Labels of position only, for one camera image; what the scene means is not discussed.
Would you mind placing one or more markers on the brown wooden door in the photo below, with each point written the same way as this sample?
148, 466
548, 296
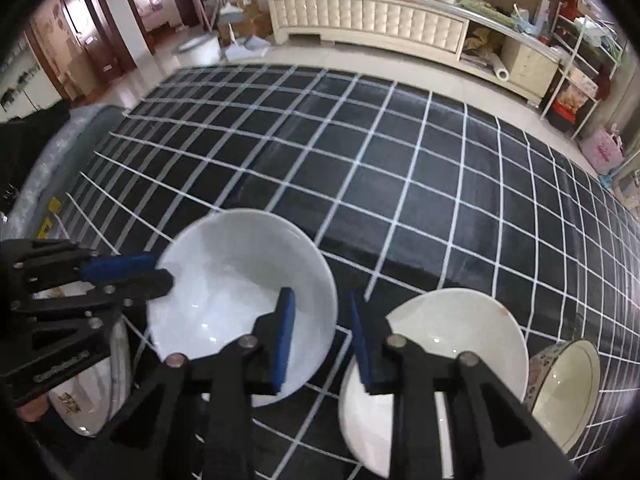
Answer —
70, 30

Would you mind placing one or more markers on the white mop bucket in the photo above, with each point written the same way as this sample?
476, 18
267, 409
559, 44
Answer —
200, 50

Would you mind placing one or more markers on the person's left hand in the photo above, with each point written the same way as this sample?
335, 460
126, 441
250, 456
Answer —
35, 410

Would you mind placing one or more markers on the black cloth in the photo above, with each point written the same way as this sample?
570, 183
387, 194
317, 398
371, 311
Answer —
25, 135

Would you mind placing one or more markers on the cream tufted tv cabinet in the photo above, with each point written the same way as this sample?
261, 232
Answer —
375, 20

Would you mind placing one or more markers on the white shelf rack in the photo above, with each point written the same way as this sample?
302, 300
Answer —
575, 75

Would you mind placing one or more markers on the green patterned bowl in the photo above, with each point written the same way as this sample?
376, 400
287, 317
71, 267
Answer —
565, 395

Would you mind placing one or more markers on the white bowl with pink pattern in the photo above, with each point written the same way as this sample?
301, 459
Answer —
450, 320

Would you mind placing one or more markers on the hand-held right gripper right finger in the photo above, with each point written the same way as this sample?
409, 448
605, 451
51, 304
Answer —
361, 350

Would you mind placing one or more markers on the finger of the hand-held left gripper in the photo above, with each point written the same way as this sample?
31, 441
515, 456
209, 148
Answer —
125, 265
150, 285

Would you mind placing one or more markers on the white paper roll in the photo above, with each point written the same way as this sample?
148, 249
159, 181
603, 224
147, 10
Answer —
499, 67

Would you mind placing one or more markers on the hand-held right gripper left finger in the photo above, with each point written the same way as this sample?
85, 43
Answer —
285, 340

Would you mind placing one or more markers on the small plate with dark floral print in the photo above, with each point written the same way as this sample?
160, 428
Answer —
90, 400

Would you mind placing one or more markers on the pink bag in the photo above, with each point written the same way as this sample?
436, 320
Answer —
602, 152

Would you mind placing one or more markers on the cardboard boxes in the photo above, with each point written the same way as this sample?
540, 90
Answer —
250, 15

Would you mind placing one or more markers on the grey embroidered chair cover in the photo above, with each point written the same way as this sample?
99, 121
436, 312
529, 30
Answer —
65, 160

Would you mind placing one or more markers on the black grid tablecloth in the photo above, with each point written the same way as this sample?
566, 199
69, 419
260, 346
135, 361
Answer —
400, 185

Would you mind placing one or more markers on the white dustpan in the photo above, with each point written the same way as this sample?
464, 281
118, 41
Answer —
247, 49

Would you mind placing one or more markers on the white bowl with flower print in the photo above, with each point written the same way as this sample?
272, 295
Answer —
230, 270

